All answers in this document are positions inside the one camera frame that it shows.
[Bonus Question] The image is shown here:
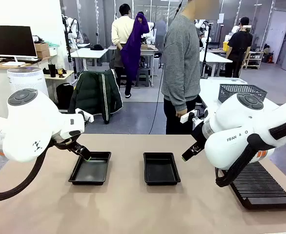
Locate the person in grey sweater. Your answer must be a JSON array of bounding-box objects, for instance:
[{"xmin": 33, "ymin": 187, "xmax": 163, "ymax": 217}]
[{"xmin": 161, "ymin": 0, "xmax": 222, "ymax": 135}]

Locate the left arm black cable bundle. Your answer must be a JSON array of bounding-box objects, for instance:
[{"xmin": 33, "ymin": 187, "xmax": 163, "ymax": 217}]
[{"xmin": 0, "ymin": 138, "xmax": 82, "ymax": 202}]

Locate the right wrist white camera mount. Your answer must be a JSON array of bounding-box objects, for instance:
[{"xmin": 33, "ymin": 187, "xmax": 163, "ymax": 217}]
[{"xmin": 180, "ymin": 109, "xmax": 199, "ymax": 124}]

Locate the person in black shirt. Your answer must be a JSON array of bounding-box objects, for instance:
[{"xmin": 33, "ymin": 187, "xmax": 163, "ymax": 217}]
[{"xmin": 225, "ymin": 17, "xmax": 253, "ymax": 78}]

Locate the white side table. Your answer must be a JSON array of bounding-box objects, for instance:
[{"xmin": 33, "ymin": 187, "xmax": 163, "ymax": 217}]
[{"xmin": 198, "ymin": 77, "xmax": 280, "ymax": 117}]

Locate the brown cardboard box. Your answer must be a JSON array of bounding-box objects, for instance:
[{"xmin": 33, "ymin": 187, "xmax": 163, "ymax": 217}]
[{"xmin": 34, "ymin": 42, "xmax": 51, "ymax": 59}]

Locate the dark green puffer jacket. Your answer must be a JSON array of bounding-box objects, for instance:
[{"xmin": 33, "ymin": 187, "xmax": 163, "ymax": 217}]
[{"xmin": 68, "ymin": 69, "xmax": 123, "ymax": 124}]

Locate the white cylindrical air purifier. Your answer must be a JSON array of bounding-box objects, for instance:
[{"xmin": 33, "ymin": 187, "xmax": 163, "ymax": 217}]
[{"xmin": 6, "ymin": 67, "xmax": 49, "ymax": 97}]

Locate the grey plastic basket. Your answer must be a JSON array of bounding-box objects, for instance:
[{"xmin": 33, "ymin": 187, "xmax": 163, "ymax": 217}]
[{"xmin": 218, "ymin": 84, "xmax": 268, "ymax": 104}]

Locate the black computer monitor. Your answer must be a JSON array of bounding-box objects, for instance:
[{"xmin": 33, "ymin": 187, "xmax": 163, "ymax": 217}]
[{"xmin": 0, "ymin": 25, "xmax": 38, "ymax": 67}]

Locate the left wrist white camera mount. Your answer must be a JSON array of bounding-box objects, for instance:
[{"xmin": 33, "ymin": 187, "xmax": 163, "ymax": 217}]
[{"xmin": 75, "ymin": 108, "xmax": 94, "ymax": 123}]

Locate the black ESD tray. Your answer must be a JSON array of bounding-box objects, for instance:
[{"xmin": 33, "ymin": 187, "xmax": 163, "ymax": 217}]
[
  {"xmin": 68, "ymin": 151, "xmax": 112, "ymax": 186},
  {"xmin": 143, "ymin": 152, "xmax": 182, "ymax": 186}
]

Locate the person with purple hoodie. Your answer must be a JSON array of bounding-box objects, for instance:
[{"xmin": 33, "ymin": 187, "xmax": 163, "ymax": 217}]
[{"xmin": 111, "ymin": 3, "xmax": 150, "ymax": 99}]

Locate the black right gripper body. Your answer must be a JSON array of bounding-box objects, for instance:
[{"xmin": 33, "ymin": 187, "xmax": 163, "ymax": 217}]
[{"xmin": 192, "ymin": 116, "xmax": 209, "ymax": 150}]

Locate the black tumbler cup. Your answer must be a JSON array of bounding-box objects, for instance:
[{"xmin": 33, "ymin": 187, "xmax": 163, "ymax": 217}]
[{"xmin": 48, "ymin": 63, "xmax": 57, "ymax": 78}]

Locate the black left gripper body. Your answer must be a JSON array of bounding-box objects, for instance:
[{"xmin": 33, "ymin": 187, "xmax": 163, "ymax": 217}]
[{"xmin": 57, "ymin": 137, "xmax": 85, "ymax": 154}]

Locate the black slotted board rack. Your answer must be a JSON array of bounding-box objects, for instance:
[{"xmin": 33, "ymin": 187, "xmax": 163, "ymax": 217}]
[{"xmin": 215, "ymin": 160, "xmax": 286, "ymax": 211}]

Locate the black backpack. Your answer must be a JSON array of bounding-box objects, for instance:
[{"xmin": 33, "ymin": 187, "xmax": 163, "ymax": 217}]
[{"xmin": 56, "ymin": 82, "xmax": 75, "ymax": 110}]

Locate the small wooden side table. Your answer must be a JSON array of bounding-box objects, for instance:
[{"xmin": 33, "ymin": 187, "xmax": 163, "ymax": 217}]
[{"xmin": 41, "ymin": 70, "xmax": 75, "ymax": 98}]

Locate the grey plastic stool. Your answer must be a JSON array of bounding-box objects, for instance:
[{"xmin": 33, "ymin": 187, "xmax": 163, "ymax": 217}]
[{"xmin": 135, "ymin": 68, "xmax": 150, "ymax": 88}]

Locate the white background work table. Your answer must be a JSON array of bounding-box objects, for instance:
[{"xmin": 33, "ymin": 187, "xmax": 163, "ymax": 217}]
[{"xmin": 70, "ymin": 47, "xmax": 109, "ymax": 72}]

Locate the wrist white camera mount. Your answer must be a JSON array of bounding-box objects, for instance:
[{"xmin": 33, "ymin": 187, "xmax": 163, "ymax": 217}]
[
  {"xmin": 75, "ymin": 108, "xmax": 94, "ymax": 123},
  {"xmin": 180, "ymin": 109, "xmax": 199, "ymax": 124}
]

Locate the wooden storage shelf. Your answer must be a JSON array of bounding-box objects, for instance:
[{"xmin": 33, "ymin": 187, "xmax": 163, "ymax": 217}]
[{"xmin": 245, "ymin": 50, "xmax": 265, "ymax": 70}]

